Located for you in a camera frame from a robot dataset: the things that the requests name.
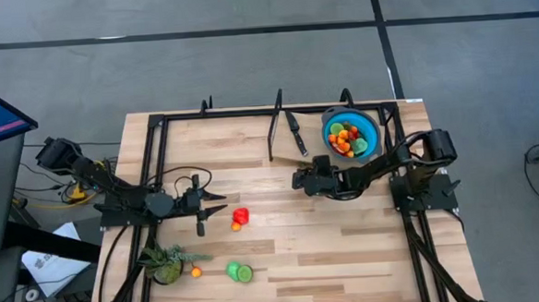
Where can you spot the black desk beam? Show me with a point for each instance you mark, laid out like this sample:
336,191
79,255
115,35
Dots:
48,241

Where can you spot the white paper sheets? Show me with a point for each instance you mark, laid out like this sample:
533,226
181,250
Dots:
54,273

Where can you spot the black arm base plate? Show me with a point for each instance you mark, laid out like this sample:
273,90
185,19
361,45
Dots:
111,220
438,202

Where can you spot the small orange fruit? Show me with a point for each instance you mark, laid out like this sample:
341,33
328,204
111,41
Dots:
344,146
196,272

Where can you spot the blue collapsible bowl grey rim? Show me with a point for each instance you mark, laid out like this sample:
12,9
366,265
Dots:
370,125

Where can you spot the orange tangerine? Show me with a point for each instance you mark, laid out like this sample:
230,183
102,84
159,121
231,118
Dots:
350,154

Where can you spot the black curved frame bracket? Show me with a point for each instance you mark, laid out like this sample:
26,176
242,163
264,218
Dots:
350,101
204,109

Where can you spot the potted succulent plant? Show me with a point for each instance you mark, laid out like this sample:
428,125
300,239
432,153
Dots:
167,272

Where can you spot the pale green avocado half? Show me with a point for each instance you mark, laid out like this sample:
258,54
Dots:
360,145

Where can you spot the white tape roll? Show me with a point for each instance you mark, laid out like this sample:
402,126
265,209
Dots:
28,295

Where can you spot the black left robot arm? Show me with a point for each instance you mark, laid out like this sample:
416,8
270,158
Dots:
105,183

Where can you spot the brown-skinned kiwi half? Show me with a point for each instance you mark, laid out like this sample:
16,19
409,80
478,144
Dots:
245,273

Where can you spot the bright green plastic fruit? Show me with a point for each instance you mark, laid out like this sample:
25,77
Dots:
232,271

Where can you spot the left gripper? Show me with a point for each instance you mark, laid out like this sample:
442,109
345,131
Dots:
192,202

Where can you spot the black metal shelf stand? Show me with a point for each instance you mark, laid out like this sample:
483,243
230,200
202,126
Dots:
274,127

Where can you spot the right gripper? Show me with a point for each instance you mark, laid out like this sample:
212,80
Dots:
322,178

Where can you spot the white table label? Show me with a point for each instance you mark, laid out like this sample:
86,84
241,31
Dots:
415,100

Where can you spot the red bell pepper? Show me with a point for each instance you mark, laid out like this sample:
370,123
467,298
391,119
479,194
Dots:
241,215

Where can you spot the orange-yellow peach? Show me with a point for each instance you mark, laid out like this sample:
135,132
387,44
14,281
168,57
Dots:
332,138

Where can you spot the orange apricot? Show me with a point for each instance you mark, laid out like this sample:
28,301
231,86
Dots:
343,134

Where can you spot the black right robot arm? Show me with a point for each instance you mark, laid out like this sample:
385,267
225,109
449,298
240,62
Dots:
381,163

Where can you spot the black kitchen knife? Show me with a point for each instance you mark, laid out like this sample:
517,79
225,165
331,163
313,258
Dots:
300,142

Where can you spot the yellow-orange round fruit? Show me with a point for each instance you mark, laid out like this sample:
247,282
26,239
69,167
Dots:
235,226

